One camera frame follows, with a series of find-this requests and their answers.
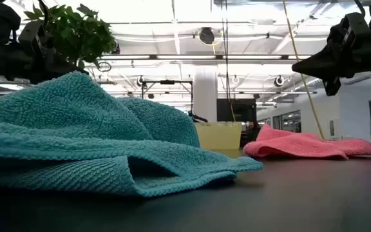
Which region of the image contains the teal terry towel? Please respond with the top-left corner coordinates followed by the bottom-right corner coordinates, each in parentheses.
top-left (0, 71), bottom-right (264, 198)

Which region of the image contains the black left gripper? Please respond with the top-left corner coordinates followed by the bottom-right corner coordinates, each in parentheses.
top-left (0, 43), bottom-right (90, 85)

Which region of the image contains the green potted plant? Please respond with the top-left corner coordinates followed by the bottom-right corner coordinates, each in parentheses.
top-left (23, 3), bottom-right (117, 70)

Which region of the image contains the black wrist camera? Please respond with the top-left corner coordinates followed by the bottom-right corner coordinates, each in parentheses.
top-left (17, 19), bottom-right (48, 55)
top-left (328, 12), bottom-right (371, 49)

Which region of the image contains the pink microfiber towel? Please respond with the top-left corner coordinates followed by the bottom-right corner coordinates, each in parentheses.
top-left (243, 124), bottom-right (371, 160)

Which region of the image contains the yellow extension cable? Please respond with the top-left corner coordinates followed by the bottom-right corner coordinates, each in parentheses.
top-left (281, 0), bottom-right (325, 140)

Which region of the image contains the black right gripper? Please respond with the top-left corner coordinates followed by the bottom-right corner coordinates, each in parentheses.
top-left (290, 34), bottom-right (371, 97)

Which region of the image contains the yellow plastic bin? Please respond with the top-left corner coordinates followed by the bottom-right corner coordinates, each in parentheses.
top-left (194, 121), bottom-right (243, 151)

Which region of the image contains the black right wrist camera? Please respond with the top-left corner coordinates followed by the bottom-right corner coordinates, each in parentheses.
top-left (328, 12), bottom-right (371, 49)

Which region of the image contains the black cabinet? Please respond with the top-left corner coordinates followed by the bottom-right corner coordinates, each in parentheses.
top-left (216, 98), bottom-right (258, 124)

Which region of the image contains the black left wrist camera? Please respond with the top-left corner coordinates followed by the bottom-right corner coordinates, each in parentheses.
top-left (17, 19), bottom-right (48, 55)

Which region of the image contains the black hanging cable reel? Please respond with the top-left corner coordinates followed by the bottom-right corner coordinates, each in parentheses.
top-left (198, 26), bottom-right (216, 46)

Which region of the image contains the black metal frame rig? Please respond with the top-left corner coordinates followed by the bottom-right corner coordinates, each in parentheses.
top-left (141, 79), bottom-right (195, 124)

